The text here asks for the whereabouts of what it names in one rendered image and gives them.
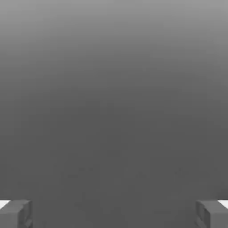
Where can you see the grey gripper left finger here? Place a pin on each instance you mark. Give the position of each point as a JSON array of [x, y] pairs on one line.
[[14, 213]]

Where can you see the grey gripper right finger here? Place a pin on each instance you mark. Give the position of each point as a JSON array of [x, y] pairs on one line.
[[213, 213]]

